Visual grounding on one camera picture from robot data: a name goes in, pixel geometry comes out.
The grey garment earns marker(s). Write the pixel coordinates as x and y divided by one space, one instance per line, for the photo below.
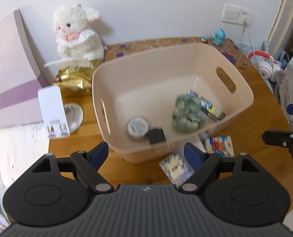
288 88

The beige plastic basket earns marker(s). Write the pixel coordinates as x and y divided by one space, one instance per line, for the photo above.
146 84

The green scrunchie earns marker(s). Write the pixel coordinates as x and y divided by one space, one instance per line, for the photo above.
187 113

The white wall socket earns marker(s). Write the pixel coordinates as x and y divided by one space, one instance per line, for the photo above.
235 13

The pink cardboard box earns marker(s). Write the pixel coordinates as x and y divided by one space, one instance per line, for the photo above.
11 66

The brown paw print mat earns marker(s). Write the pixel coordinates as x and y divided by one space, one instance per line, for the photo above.
141 46

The blue white card packet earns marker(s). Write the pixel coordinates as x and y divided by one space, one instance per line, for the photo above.
174 168

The colourful cartoon card packet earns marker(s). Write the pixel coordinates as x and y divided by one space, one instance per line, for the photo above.
220 146

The white round dish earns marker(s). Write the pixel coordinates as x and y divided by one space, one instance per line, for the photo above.
73 117

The white shelf unit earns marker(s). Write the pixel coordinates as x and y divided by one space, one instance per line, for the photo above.
292 24

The white plush bunny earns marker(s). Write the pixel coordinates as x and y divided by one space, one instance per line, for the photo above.
75 34

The gold snack bag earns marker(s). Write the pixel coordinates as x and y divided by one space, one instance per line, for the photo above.
75 79

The colourful printed card box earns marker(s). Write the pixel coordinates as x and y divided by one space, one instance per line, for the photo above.
211 109

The light blue cloth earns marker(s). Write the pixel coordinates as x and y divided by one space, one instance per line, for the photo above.
283 57

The red white headphones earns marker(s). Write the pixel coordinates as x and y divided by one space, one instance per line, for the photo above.
264 65

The white paper slip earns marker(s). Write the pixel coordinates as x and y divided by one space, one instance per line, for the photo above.
197 140

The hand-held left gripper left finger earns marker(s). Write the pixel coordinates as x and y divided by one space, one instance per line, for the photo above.
101 151

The small blue yellow toy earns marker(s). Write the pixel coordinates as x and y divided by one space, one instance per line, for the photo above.
205 39

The white phone stand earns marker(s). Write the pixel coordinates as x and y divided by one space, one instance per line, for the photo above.
51 106

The blue toy figure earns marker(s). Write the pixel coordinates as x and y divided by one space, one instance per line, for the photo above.
219 37

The round silver tin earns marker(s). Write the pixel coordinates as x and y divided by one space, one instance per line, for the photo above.
137 127

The small black box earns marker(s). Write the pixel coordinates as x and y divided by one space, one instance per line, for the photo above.
156 136

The light printed bed sheet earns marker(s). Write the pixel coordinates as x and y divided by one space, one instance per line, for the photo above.
18 153

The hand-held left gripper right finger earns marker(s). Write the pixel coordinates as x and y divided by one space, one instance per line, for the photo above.
192 154

